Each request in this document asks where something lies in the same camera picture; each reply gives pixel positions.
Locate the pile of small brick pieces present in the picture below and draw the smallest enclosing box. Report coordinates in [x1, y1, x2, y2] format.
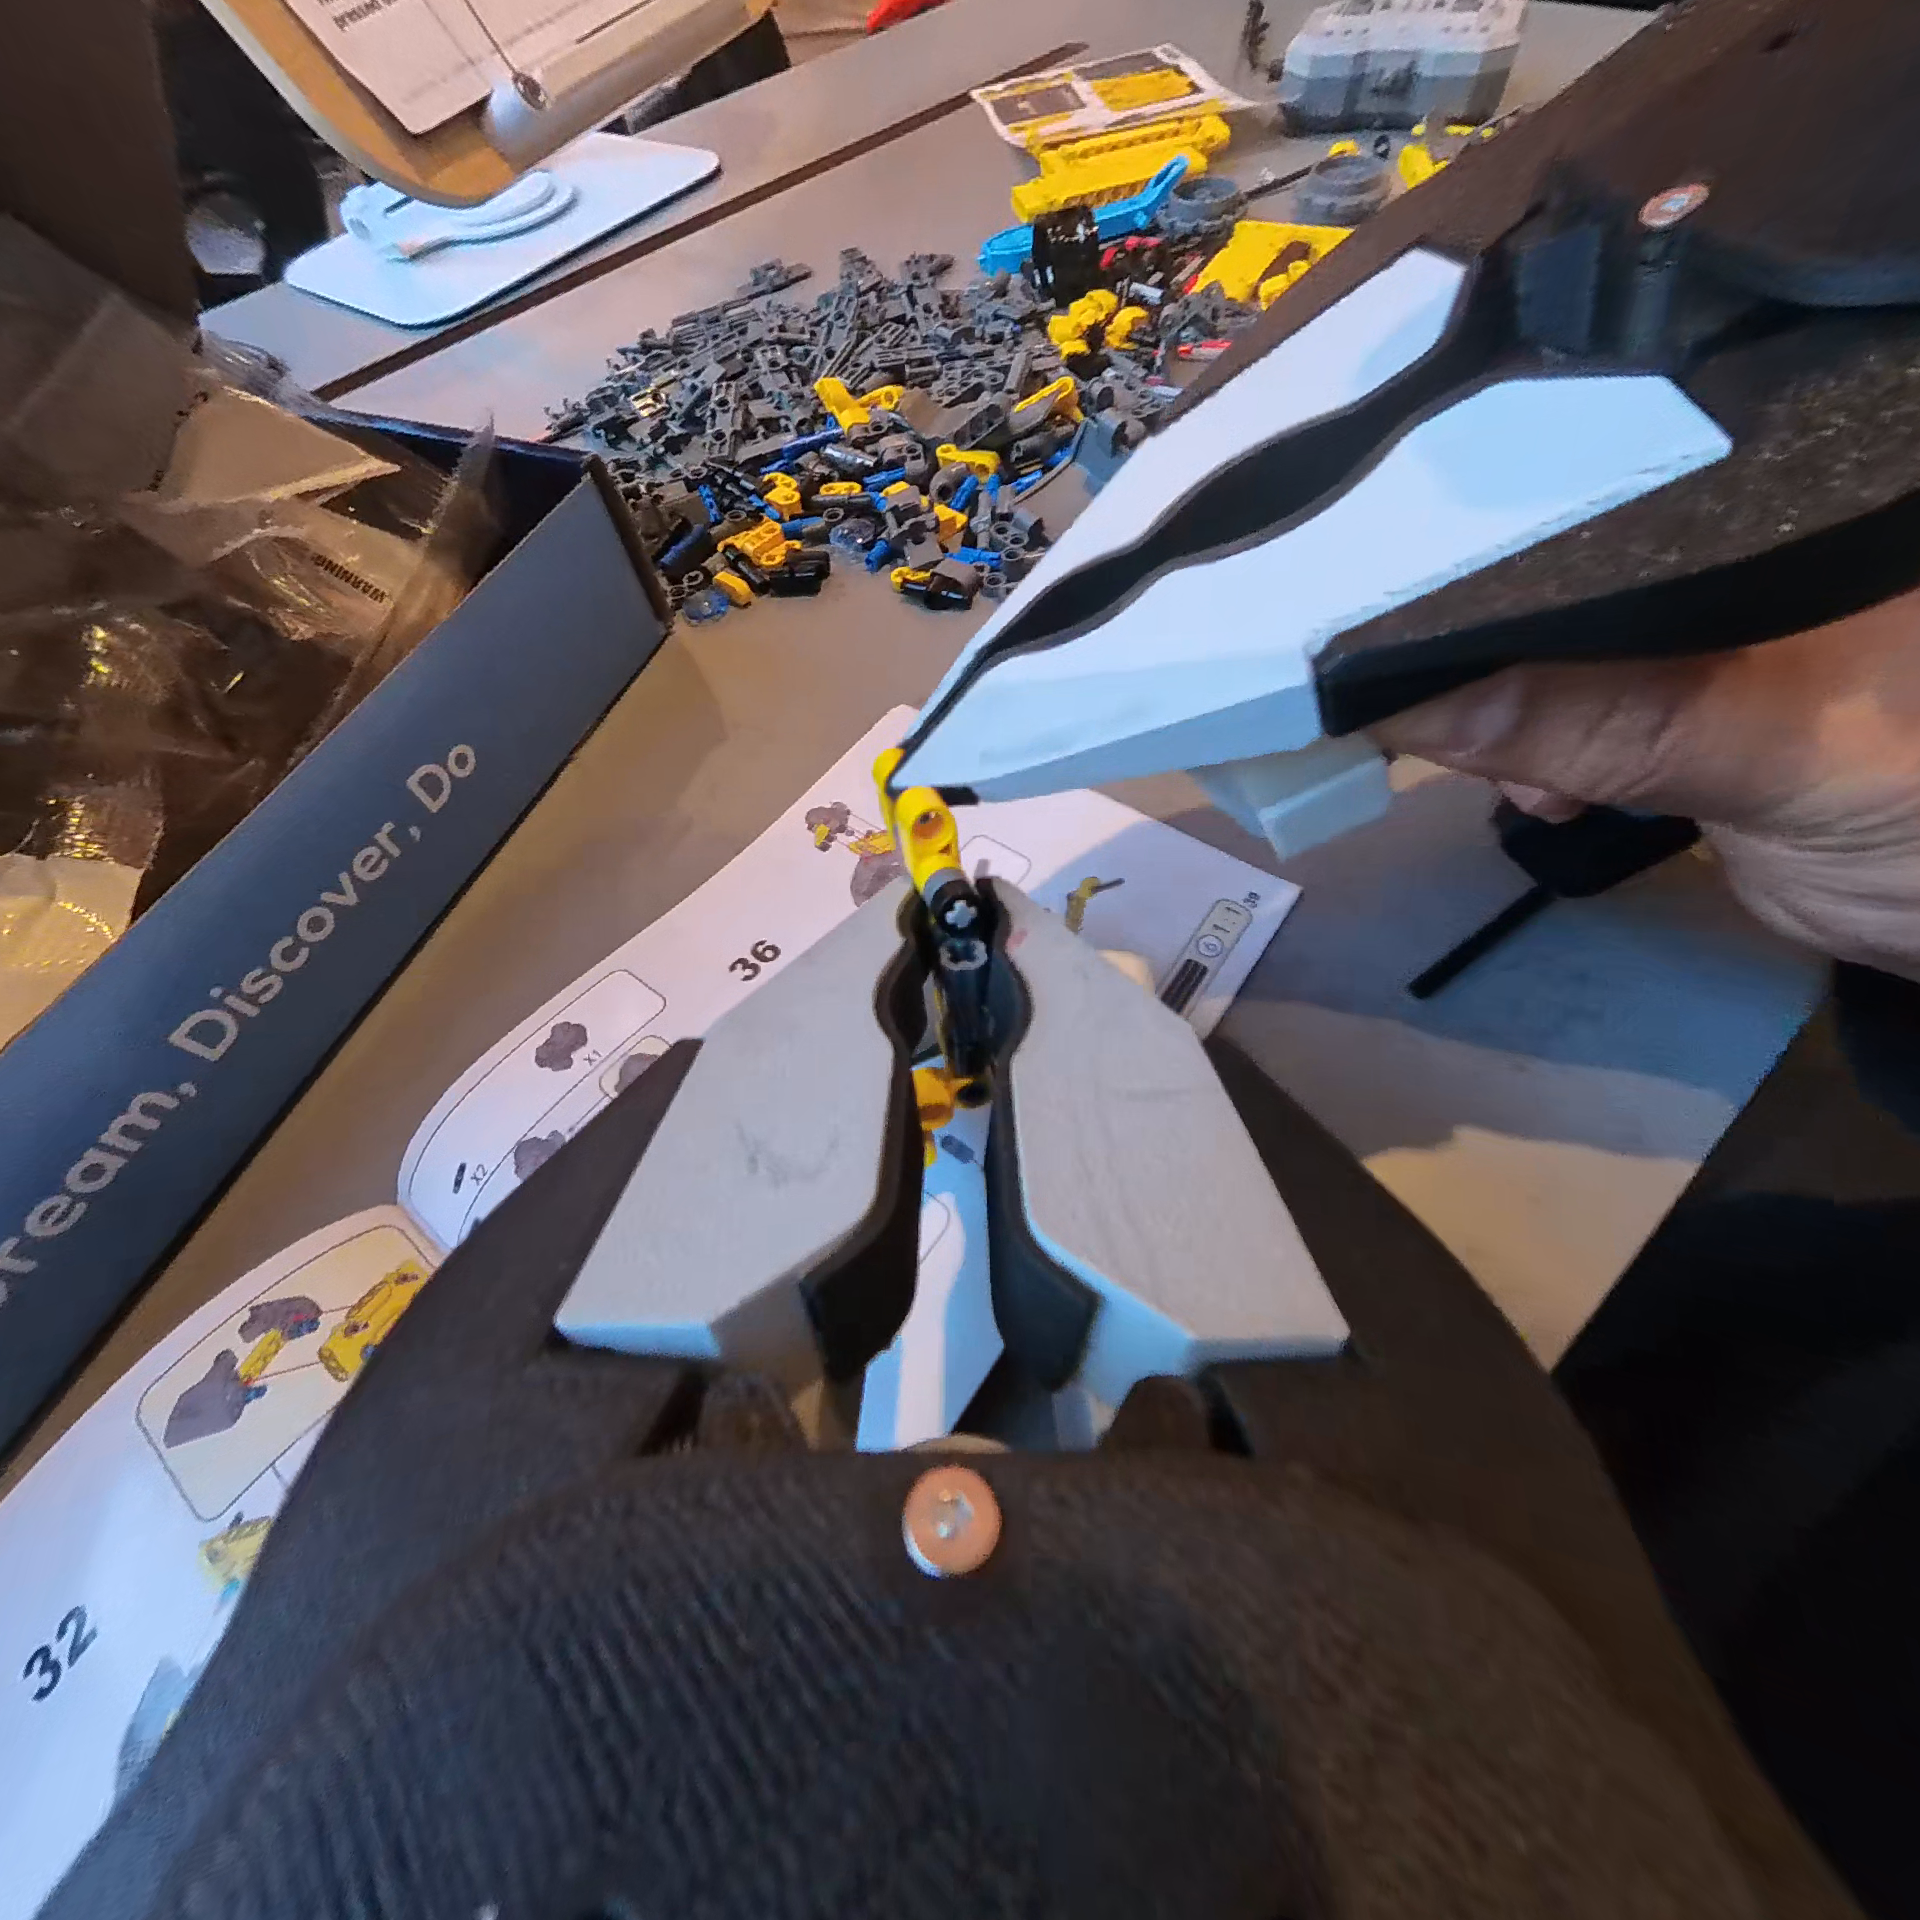
[546, 246, 1201, 616]

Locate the small yellow axle assembly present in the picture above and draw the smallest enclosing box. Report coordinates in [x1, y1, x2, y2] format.
[873, 749, 1001, 1133]

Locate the dark blue cardboard box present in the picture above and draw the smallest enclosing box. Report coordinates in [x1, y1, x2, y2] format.
[0, 0, 674, 1464]

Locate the person's right hand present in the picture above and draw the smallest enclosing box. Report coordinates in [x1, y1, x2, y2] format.
[1379, 589, 1920, 968]

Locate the sticker sheet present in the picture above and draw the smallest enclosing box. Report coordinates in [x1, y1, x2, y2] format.
[972, 44, 1253, 151]

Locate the person's right forearm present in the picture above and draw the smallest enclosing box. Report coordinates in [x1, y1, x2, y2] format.
[1830, 957, 1920, 1085]

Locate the instruction booklet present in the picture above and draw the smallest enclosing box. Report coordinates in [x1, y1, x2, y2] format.
[0, 705, 1303, 1893]

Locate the paper stand with sheet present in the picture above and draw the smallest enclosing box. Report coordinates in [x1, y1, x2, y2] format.
[201, 0, 773, 211]

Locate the white flat device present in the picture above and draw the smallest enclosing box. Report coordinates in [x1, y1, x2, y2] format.
[284, 131, 722, 329]

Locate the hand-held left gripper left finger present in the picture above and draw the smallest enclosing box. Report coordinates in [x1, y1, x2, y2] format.
[552, 885, 924, 1369]

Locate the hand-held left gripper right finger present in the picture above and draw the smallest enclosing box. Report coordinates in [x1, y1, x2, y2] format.
[982, 881, 1352, 1404]

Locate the grey battery box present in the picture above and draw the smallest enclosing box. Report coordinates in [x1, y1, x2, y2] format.
[1278, 0, 1524, 130]

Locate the blue brick panel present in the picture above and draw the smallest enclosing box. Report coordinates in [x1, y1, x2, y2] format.
[978, 164, 1189, 279]

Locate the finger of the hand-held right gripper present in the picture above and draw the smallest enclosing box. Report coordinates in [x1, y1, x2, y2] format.
[957, 244, 1474, 691]
[889, 372, 1737, 804]

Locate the printed paper sheet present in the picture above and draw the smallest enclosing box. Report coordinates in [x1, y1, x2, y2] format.
[284, 0, 755, 137]

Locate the spread of yellow brick panels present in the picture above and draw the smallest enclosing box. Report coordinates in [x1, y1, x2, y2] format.
[1007, 112, 1352, 308]

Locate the short black axle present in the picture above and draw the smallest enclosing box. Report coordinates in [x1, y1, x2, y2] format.
[1406, 881, 1559, 1001]

